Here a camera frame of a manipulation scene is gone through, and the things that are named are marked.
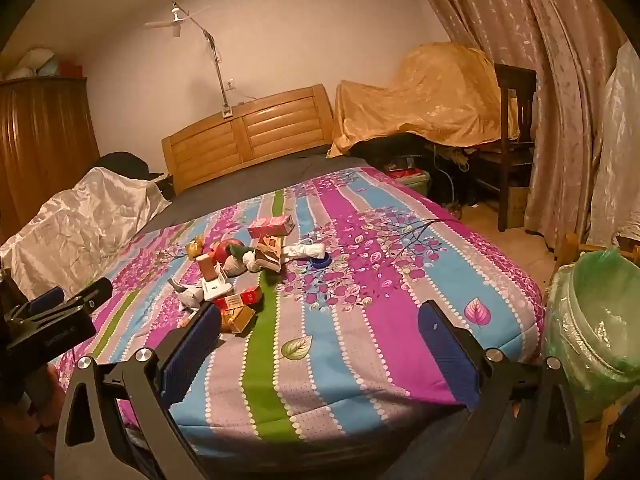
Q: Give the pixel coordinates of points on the white satin cloth cover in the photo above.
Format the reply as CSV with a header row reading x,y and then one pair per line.
x,y
617,150
75,220

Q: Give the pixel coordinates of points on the dark wooden chair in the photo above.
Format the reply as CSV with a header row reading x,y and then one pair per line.
x,y
515,85

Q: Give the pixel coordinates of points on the white crumpled paper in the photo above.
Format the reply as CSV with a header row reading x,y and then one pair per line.
x,y
189,297

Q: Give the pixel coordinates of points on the grey bed sheet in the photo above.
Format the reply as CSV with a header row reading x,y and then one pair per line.
x,y
225,200

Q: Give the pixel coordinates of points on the red apple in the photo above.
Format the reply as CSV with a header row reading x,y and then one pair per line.
x,y
225,250

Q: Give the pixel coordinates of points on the red storage box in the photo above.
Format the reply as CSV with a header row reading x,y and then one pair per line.
x,y
70,70

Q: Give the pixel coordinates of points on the yellow snack wrapper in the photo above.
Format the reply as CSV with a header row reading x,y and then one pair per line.
x,y
195,249

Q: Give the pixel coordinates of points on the black clothes heap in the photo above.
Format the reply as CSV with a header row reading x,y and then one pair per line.
x,y
125,162

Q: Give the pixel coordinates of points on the grey paper ball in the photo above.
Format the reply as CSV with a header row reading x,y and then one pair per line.
x,y
234,266

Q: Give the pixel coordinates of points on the wooden wardrobe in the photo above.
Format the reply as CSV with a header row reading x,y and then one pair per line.
x,y
45,150

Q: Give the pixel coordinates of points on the orange white box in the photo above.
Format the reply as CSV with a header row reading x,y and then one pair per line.
x,y
205,264

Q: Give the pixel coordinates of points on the pink box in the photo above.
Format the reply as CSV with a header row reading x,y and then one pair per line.
x,y
270,226

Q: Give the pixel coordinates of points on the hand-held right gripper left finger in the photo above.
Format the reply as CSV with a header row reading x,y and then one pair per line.
x,y
192,345

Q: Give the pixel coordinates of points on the white wall socket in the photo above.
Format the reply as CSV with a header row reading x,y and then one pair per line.
x,y
229,84

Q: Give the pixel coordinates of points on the green scouring cloth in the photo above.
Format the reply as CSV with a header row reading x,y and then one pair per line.
x,y
246,255

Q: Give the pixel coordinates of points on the small cardboard box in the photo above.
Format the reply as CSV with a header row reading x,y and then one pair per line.
x,y
517,205

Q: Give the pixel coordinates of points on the floral striped bedsheet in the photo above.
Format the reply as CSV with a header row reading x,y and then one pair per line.
x,y
350,310

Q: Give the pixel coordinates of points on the wooden headboard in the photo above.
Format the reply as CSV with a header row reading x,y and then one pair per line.
x,y
280,125

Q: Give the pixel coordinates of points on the pink patterned curtain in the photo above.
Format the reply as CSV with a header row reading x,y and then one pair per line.
x,y
550,85

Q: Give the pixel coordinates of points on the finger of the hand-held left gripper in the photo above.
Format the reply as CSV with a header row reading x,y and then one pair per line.
x,y
95,290
47,297

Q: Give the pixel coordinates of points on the golden cloth cover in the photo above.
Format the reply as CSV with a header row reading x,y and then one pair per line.
x,y
425,95

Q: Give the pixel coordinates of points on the red white packet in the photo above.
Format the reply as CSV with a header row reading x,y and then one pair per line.
x,y
405,173

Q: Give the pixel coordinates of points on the green plastic bucket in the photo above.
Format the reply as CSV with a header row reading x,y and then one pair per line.
x,y
419,181

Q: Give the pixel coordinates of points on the red tan patterned carton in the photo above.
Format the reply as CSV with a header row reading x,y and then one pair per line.
x,y
267,255

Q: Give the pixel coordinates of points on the blue bottle cap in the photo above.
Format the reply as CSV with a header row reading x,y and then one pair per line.
x,y
320,263

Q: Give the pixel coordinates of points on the white ceiling fan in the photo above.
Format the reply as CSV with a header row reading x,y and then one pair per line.
x,y
176,12

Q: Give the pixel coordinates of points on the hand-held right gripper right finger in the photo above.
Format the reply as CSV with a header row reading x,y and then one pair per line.
x,y
447,355

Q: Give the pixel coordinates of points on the trash bin with green bag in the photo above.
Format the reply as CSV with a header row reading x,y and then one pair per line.
x,y
590,340

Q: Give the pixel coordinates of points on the brown box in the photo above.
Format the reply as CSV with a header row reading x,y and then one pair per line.
x,y
240,317

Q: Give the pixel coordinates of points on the white bedding bundle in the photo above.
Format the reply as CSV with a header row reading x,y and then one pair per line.
x,y
30,62

